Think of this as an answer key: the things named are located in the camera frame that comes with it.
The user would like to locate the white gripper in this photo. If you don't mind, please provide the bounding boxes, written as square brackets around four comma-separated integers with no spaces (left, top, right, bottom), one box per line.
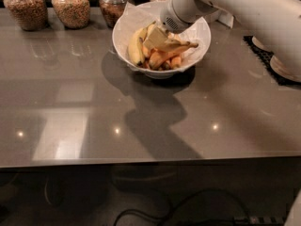
[143,0,201,50]

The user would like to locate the black power cable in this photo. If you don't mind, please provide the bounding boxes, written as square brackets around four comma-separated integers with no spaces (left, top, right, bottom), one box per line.
[112,188,252,226]

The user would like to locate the orange banana lower middle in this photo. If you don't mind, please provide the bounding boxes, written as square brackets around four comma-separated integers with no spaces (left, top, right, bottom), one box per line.
[149,46,188,70]

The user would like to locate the black rubber mat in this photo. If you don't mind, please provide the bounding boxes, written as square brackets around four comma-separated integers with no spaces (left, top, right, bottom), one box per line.
[244,36,301,86]

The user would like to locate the white sign stand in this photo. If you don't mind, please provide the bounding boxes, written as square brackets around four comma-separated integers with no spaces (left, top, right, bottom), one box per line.
[205,9,234,28]

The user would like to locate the white bowl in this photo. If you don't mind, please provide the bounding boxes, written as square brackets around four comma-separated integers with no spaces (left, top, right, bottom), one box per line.
[112,1,212,80]

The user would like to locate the leftmost glass grain jar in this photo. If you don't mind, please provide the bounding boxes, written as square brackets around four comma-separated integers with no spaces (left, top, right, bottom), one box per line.
[3,0,48,31]

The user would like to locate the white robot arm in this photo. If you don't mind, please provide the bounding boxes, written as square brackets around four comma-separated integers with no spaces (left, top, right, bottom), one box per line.
[159,0,301,78]

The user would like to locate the black power strip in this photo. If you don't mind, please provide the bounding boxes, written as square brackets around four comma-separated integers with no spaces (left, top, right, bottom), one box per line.
[233,216,286,226]

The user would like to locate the yellow banana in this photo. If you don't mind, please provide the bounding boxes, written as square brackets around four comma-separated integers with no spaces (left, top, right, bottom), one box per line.
[128,27,148,67]
[146,24,198,52]

